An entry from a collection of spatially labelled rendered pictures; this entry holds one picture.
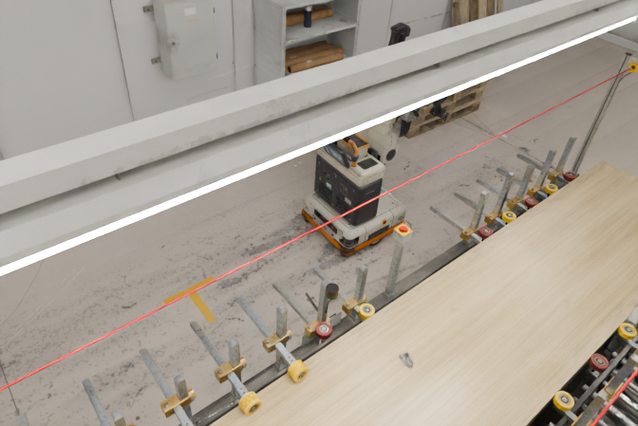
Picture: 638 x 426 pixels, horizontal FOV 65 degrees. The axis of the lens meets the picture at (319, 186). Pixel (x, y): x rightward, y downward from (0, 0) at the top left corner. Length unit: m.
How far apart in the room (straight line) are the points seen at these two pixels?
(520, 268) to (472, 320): 0.52
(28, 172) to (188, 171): 0.27
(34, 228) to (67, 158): 0.13
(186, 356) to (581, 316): 2.37
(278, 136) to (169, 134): 0.25
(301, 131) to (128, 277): 3.10
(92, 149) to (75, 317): 3.07
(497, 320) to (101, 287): 2.74
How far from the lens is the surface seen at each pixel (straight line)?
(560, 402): 2.65
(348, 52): 5.17
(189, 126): 0.98
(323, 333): 2.54
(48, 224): 0.97
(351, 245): 4.00
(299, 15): 4.80
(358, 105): 1.24
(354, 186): 3.73
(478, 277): 2.97
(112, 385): 3.58
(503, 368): 2.65
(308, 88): 1.11
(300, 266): 4.03
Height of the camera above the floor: 2.97
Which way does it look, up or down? 39 degrees down
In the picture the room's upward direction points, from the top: 5 degrees clockwise
